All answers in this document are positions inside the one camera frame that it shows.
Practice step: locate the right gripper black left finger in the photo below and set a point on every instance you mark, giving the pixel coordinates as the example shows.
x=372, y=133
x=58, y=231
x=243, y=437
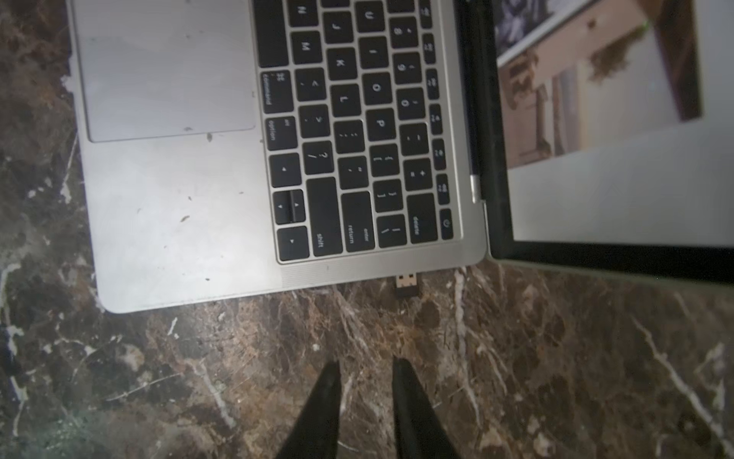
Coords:
x=315, y=432

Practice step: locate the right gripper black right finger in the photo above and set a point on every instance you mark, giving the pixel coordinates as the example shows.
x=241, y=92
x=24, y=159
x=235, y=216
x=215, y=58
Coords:
x=418, y=431

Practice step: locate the small black usb receiver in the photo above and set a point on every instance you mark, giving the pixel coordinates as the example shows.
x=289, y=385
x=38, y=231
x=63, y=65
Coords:
x=407, y=286

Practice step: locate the silver open laptop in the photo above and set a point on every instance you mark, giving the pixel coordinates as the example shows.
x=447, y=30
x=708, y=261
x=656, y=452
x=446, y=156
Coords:
x=240, y=148

